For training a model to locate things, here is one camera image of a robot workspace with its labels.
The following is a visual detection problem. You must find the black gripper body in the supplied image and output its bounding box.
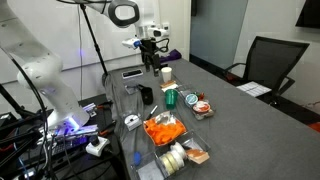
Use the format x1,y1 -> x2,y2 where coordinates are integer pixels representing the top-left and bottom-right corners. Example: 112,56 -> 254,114
138,37 -> 162,66

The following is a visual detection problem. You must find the white paper cup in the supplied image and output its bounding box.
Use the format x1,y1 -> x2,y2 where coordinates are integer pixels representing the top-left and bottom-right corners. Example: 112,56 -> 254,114
160,66 -> 173,84

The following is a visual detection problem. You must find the wooden brick with orange print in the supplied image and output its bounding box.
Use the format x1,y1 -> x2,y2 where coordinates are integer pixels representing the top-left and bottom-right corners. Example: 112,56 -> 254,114
185,148 -> 211,165
160,79 -> 177,89

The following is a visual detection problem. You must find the green plastic cup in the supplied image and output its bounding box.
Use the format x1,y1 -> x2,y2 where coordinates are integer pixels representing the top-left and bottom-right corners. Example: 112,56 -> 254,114
164,88 -> 179,110

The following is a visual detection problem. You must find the purple folded umbrella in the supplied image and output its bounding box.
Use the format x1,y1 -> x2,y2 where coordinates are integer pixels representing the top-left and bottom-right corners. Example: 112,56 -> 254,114
159,49 -> 183,65

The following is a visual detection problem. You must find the white paper card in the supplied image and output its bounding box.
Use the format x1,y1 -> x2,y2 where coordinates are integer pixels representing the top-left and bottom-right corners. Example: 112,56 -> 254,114
161,83 -> 180,94

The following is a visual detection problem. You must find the small clear plastic box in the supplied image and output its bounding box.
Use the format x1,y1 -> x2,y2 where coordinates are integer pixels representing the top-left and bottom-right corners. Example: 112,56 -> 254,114
124,83 -> 142,95

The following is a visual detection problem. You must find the black mug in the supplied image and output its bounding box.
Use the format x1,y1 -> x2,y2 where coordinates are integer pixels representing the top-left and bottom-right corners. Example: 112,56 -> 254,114
140,85 -> 154,106

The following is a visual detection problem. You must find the black white marker pen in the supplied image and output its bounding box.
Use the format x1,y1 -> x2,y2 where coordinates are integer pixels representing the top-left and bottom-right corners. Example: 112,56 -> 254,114
145,105 -> 159,121

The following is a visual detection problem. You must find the teal round tin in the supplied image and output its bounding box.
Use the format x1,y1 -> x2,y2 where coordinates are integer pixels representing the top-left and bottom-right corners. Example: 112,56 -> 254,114
185,93 -> 199,106

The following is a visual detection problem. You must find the black tripod stand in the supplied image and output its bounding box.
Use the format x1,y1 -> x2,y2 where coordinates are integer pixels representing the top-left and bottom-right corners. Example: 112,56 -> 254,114
79,3 -> 110,78

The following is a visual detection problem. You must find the orange black clamp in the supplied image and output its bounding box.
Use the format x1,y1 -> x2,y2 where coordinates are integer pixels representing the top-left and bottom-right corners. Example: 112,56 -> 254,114
95,100 -> 114,110
99,121 -> 118,138

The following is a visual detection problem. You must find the red white round tin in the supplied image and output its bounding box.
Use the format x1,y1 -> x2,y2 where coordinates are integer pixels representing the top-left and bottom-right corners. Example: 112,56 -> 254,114
192,100 -> 212,114

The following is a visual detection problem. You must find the orange snack bag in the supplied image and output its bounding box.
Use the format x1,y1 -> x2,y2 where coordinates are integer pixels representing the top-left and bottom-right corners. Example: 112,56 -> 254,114
143,110 -> 188,147

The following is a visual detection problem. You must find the black robot mounting cart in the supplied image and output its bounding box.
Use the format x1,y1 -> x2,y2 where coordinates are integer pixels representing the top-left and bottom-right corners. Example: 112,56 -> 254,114
0,83 -> 128,180

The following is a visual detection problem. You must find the clear plastic organizer box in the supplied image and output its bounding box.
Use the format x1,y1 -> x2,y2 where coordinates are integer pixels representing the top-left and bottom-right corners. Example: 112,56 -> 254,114
153,129 -> 212,176

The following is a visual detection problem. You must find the white tape roll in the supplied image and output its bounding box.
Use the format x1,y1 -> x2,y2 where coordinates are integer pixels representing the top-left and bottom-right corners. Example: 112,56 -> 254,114
170,141 -> 187,164

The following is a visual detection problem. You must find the cream tape roll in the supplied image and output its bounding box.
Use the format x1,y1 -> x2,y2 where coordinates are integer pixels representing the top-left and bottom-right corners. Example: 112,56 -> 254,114
165,150 -> 179,170

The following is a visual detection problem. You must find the small blue object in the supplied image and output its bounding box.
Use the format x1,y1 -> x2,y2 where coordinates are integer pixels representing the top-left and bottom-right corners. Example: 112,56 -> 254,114
133,151 -> 143,167

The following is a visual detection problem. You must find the white box black knob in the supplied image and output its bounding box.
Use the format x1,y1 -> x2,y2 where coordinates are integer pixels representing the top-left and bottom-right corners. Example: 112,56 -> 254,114
85,135 -> 111,158

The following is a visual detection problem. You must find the yellowish tape roll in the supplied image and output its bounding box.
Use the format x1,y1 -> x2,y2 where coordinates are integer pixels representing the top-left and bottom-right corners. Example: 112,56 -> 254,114
159,154 -> 174,176

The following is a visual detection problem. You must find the grey table cloth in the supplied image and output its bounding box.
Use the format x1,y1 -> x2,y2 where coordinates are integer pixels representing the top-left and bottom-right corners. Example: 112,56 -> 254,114
103,58 -> 320,180

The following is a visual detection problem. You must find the black mesh office chair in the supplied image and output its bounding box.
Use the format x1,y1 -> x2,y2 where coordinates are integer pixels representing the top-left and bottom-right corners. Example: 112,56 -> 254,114
222,35 -> 311,108

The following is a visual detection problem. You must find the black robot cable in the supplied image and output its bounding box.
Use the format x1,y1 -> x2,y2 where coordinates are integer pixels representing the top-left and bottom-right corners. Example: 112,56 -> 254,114
0,0 -> 171,180

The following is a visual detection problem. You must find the black wall television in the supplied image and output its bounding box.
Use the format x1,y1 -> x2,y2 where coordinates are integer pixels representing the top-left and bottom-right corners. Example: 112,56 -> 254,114
294,0 -> 320,29

